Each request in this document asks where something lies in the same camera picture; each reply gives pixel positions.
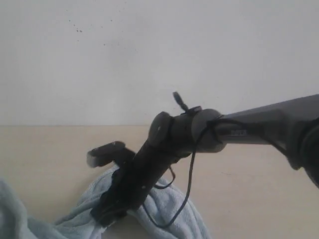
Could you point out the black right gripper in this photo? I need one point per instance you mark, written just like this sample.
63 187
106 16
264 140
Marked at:
131 183

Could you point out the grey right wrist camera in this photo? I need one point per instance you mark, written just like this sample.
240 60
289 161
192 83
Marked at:
103 155

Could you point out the light blue fluffy towel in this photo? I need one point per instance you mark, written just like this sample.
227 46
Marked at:
160 205

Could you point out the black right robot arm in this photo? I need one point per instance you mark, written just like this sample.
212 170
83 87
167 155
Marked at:
291 127

